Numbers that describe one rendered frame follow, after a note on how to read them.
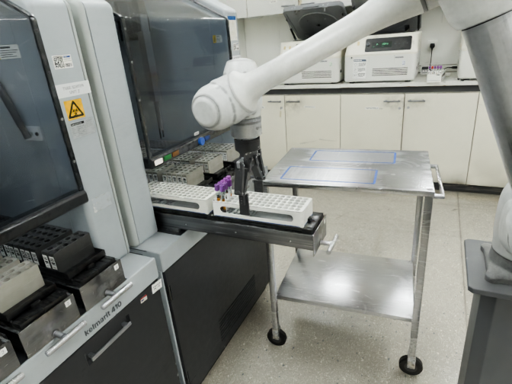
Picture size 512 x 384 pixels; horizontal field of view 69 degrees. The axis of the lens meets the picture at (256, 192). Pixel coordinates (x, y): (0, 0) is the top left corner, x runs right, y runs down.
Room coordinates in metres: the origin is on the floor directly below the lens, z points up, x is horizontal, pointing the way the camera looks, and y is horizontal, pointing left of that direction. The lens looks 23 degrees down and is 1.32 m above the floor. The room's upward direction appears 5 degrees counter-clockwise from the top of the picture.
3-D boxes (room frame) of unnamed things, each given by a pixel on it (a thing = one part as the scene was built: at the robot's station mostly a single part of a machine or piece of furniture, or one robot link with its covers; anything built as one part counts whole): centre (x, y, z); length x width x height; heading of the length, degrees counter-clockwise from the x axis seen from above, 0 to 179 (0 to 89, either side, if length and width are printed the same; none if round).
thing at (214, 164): (1.47, 0.16, 0.85); 0.12 x 0.02 x 0.06; 152
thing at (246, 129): (1.05, 0.01, 1.09); 0.09 x 0.09 x 0.06
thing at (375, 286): (1.40, -0.39, 0.41); 0.67 x 0.46 x 0.82; 68
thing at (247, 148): (1.05, 0.01, 1.01); 0.08 x 0.07 x 0.09; 153
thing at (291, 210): (1.04, -0.01, 0.83); 0.30 x 0.10 x 0.06; 63
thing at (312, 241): (1.10, 0.11, 0.78); 0.73 x 0.14 x 0.09; 63
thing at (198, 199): (1.18, 0.27, 0.83); 0.30 x 0.10 x 0.06; 63
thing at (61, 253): (0.84, 0.48, 0.85); 0.12 x 0.02 x 0.06; 153
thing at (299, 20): (3.61, -0.68, 1.22); 0.62 x 0.56 x 0.64; 151
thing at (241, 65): (1.03, 0.02, 1.20); 0.13 x 0.11 x 0.16; 159
